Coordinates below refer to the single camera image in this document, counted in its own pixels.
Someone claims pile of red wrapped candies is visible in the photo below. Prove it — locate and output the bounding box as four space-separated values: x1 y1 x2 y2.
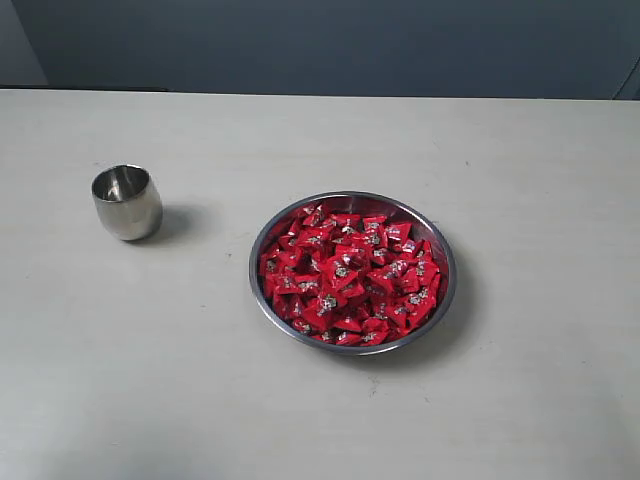
259 201 443 347

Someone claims round steel bowl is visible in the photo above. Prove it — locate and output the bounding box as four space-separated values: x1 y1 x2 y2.
248 190 458 357

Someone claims stainless steel cup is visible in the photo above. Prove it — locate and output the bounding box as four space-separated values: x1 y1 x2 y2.
91 164 163 242

